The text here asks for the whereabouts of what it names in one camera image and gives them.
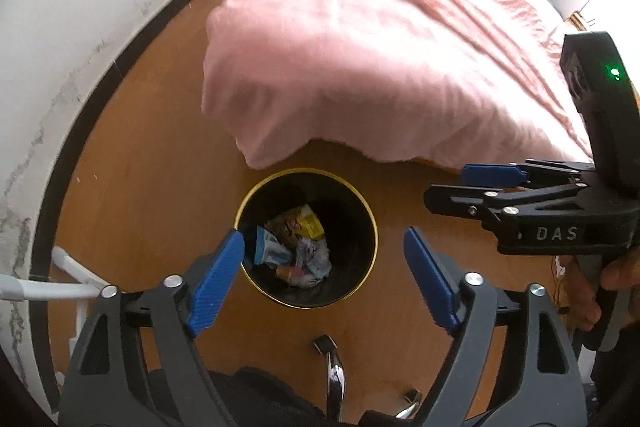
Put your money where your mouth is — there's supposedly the person's right hand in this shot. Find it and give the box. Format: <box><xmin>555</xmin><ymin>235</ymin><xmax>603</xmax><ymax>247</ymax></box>
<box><xmin>560</xmin><ymin>246</ymin><xmax>640</xmax><ymax>333</ymax></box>

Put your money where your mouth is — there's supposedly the trash inside bin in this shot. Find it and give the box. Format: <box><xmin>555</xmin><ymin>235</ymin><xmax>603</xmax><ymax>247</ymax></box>
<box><xmin>253</xmin><ymin>205</ymin><xmax>332</xmax><ymax>289</ymax></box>

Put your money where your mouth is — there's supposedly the black round trash bin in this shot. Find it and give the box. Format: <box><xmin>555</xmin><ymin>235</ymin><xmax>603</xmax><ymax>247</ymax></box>
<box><xmin>234</xmin><ymin>168</ymin><xmax>378</xmax><ymax>309</ymax></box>

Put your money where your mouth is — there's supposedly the chrome chair base leg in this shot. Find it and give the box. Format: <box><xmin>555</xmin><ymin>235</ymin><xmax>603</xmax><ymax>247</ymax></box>
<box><xmin>314</xmin><ymin>335</ymin><xmax>346</xmax><ymax>423</ymax></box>

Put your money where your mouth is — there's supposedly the pink bed blanket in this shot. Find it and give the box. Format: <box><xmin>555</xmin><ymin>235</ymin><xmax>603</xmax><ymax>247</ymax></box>
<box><xmin>201</xmin><ymin>0</ymin><xmax>591</xmax><ymax>170</ymax></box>

